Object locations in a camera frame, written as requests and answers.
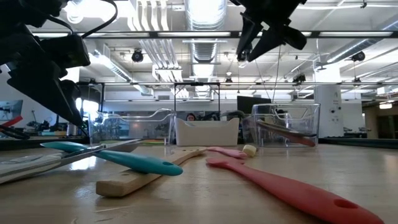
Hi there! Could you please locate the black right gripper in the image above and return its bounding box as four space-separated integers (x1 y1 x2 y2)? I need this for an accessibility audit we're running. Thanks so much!
231 0 307 63

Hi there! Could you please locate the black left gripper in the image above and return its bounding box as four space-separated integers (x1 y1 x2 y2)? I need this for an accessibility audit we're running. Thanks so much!
0 24 85 128

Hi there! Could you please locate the grey silicone spoon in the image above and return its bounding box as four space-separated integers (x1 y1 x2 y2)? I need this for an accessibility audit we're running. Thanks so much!
0 142 141 170

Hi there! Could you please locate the dark wooden spoon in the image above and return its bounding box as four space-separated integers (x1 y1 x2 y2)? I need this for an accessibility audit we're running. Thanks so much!
257 119 318 139

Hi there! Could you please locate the clear plastic bin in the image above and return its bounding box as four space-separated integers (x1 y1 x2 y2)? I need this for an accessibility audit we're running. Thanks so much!
251 103 321 147
88 108 177 146

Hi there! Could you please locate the red slotted spoon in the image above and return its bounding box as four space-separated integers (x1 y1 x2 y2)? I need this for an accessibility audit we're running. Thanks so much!
264 127 318 147

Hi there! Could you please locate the teal silicone spatula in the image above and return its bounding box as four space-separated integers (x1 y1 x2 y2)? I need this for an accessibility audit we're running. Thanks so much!
40 141 184 177

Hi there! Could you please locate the cream handled butter knife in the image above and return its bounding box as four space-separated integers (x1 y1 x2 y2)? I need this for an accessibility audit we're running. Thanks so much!
242 144 258 158

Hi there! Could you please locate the red silicone spatula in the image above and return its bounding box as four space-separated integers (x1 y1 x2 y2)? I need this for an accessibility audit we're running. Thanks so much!
205 157 386 224

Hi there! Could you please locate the black overhead crossbar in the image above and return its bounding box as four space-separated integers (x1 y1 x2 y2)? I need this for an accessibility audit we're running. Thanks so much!
30 30 398 39

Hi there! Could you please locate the black computer monitor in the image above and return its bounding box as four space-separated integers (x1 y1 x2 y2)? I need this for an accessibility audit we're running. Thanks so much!
236 95 272 119

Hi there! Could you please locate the white square column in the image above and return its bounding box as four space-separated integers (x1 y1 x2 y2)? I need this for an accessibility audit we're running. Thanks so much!
313 85 345 138

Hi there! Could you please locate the white plastic bin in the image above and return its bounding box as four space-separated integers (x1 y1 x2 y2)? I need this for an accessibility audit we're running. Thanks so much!
175 117 241 147

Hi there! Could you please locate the wooden slotted spatula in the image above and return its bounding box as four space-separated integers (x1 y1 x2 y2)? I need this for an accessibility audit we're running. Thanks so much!
95 146 208 198

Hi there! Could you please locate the pink silicone spatula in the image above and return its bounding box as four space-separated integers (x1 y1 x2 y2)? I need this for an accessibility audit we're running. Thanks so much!
206 146 248 160

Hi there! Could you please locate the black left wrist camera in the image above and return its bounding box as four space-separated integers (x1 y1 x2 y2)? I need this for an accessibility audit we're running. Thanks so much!
40 33 91 70

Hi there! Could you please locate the thin hanging black cable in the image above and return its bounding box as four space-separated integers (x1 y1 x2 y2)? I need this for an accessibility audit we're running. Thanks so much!
271 46 282 103

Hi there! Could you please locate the wall mounted display screen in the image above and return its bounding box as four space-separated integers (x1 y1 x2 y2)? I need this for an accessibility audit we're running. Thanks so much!
0 100 24 121

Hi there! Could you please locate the silver ceiling ventilation duct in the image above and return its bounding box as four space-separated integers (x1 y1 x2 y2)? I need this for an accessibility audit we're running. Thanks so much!
185 0 228 63

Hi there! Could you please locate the black background stand frame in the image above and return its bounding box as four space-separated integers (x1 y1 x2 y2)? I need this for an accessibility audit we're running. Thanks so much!
173 82 221 119

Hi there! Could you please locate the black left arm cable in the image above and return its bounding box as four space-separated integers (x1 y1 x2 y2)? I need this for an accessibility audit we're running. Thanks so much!
46 0 119 40

